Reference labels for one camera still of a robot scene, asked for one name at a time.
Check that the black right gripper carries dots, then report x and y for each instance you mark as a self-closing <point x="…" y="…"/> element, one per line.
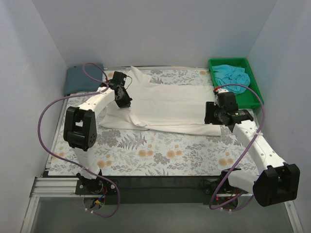
<point x="209" y="112"/>

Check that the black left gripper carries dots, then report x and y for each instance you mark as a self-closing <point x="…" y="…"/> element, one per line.
<point x="124" y="97"/>

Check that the white t shirt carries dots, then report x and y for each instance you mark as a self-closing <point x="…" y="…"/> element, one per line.
<point x="161" y="107"/>

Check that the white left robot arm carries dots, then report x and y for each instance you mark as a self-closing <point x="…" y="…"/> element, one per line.
<point x="80" y="129"/>

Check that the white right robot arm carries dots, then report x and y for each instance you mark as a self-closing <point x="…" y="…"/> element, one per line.
<point x="277" y="181"/>

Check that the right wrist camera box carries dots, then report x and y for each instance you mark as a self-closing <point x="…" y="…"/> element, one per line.
<point x="218" y="91"/>

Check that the folded dark teal t shirt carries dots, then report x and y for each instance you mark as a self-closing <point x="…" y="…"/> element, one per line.
<point x="78" y="81"/>

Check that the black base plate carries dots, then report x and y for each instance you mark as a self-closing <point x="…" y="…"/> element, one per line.
<point x="165" y="189"/>

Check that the green plastic bin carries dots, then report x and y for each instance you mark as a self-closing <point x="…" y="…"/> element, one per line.
<point x="244" y="94"/>

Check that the light blue t shirt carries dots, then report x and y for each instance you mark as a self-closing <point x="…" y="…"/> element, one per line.
<point x="226" y="74"/>

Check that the floral table cloth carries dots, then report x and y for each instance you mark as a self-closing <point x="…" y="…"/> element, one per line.
<point x="152" y="153"/>

